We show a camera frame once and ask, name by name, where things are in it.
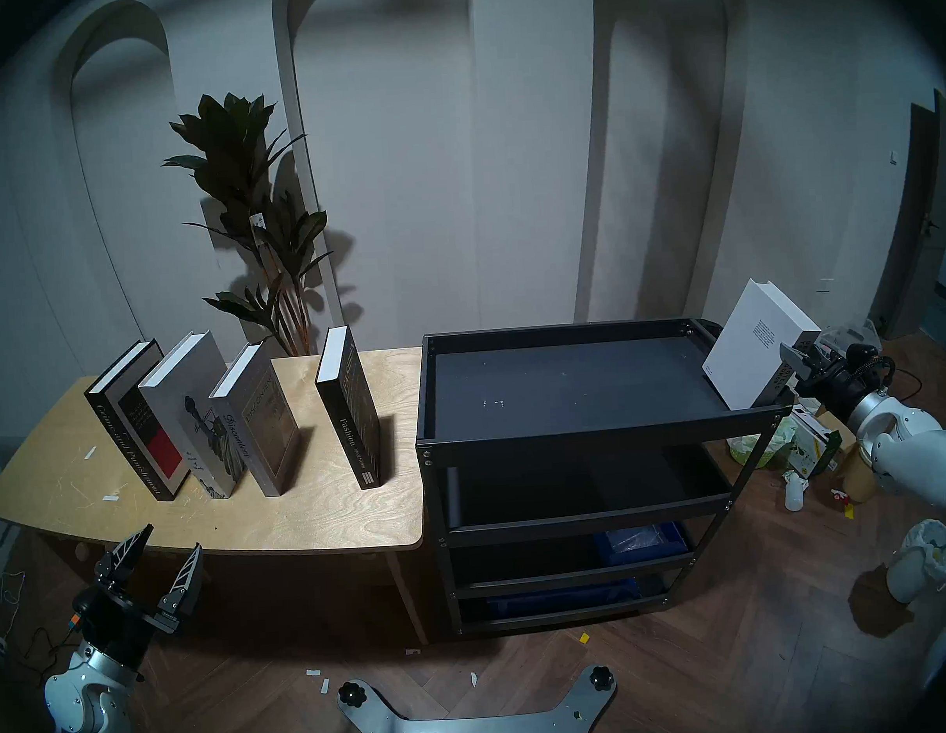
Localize grey Discontent book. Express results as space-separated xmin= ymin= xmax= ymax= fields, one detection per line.
xmin=207 ymin=340 xmax=303 ymax=500

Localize light wooden table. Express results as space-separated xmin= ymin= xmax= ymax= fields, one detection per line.
xmin=0 ymin=347 xmax=435 ymax=665

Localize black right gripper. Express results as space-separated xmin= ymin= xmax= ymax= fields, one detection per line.
xmin=780 ymin=337 xmax=859 ymax=427

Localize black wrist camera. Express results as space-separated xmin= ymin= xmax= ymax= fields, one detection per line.
xmin=843 ymin=341 xmax=898 ymax=389
xmin=69 ymin=591 xmax=102 ymax=636

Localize black Crime and Punishment book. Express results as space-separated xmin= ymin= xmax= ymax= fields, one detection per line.
xmin=82 ymin=338 xmax=192 ymax=505

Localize white bin with bag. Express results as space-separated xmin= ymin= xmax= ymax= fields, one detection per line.
xmin=884 ymin=518 xmax=946 ymax=605

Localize green and white carton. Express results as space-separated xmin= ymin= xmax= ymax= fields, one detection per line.
xmin=785 ymin=404 xmax=844 ymax=479

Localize light green plastic bag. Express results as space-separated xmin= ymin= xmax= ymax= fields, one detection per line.
xmin=725 ymin=418 xmax=799 ymax=470

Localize thin floor cable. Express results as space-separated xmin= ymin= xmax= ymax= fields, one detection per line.
xmin=0 ymin=567 xmax=81 ymax=676

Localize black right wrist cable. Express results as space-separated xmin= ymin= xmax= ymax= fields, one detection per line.
xmin=883 ymin=354 xmax=925 ymax=401

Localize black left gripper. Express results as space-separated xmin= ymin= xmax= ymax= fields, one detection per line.
xmin=68 ymin=522 xmax=209 ymax=673

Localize white Design Hotels Yearbook book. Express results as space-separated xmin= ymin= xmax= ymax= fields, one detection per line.
xmin=698 ymin=276 xmax=826 ymax=413

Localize grey Statue of Liberty book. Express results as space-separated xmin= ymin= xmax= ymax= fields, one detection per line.
xmin=136 ymin=329 xmax=249 ymax=503

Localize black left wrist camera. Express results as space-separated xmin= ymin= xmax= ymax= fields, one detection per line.
xmin=69 ymin=591 xmax=102 ymax=636

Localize tall dark green plant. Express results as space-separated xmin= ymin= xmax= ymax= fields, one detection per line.
xmin=159 ymin=87 xmax=340 ymax=362

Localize black Fashion book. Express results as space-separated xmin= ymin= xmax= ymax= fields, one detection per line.
xmin=313 ymin=324 xmax=384 ymax=493

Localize dark grey door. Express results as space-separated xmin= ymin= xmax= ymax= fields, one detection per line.
xmin=860 ymin=89 xmax=946 ymax=341

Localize black three-tier shelf cart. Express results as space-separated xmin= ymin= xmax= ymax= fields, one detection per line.
xmin=410 ymin=313 xmax=805 ymax=638

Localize beige round bucket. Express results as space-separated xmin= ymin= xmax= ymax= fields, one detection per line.
xmin=840 ymin=449 xmax=886 ymax=504

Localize blue plastic bin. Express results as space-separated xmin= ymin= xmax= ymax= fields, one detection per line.
xmin=597 ymin=521 xmax=689 ymax=568

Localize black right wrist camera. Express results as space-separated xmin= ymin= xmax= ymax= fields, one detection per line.
xmin=843 ymin=341 xmax=898 ymax=389

